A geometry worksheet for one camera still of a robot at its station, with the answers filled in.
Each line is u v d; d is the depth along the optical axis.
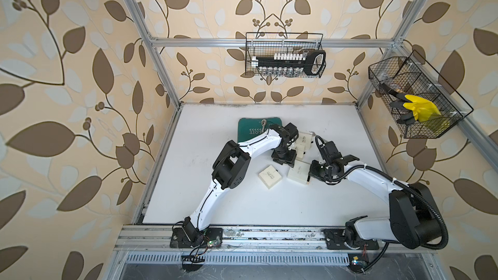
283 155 0.82
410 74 0.80
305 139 1.01
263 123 1.02
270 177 0.88
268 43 0.91
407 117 0.64
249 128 1.04
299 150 0.96
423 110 0.69
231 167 0.57
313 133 1.07
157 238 0.75
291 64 0.85
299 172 0.89
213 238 0.74
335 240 0.73
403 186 0.45
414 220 0.42
